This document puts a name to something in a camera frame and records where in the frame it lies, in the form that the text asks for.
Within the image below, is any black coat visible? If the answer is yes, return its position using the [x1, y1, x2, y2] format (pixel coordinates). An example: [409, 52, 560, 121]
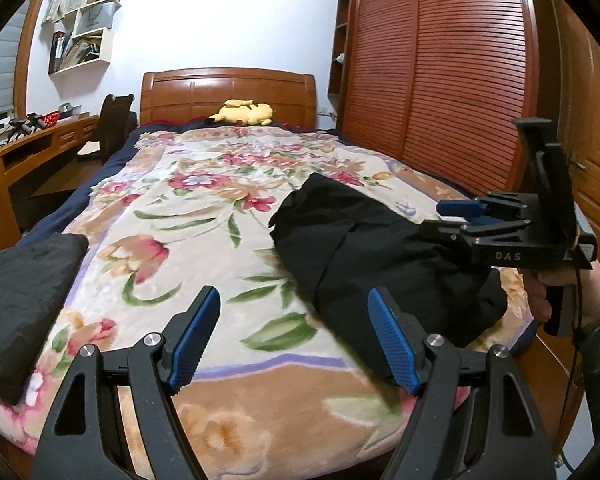
[270, 174, 507, 385]

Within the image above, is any right hand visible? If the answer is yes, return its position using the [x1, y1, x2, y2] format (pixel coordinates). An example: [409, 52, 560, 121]
[521, 259, 600, 331]

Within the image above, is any floral bed blanket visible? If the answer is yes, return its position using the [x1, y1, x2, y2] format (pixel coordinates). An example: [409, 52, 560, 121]
[0, 123, 537, 480]

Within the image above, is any red louvered wardrobe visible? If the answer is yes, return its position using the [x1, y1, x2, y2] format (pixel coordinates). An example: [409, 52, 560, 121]
[328, 0, 541, 194]

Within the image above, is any wooden door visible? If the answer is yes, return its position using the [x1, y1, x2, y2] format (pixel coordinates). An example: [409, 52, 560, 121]
[553, 0, 600, 262]

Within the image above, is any folded black garment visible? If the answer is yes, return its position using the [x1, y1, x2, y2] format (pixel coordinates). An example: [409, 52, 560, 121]
[0, 234, 88, 405]

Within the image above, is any dark wooden chair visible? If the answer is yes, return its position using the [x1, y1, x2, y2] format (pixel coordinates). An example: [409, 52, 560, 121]
[94, 94, 137, 165]

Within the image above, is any wooden desk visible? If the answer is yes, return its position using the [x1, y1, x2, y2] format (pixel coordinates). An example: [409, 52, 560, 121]
[0, 114, 98, 250]

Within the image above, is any yellow plush toy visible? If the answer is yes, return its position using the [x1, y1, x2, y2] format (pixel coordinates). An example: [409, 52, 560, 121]
[204, 100, 274, 126]

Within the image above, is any wooden headboard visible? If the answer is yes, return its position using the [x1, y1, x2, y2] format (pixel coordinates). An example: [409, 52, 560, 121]
[140, 67, 317, 130]

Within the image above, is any window roller blind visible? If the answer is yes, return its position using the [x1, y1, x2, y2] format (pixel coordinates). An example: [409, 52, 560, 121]
[0, 0, 30, 116]

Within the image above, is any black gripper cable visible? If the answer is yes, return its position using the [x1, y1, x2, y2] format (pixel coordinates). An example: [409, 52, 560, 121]
[554, 259, 586, 470]

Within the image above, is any white wall shelf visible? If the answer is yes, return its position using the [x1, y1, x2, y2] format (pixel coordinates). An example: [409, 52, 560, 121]
[42, 0, 121, 78]

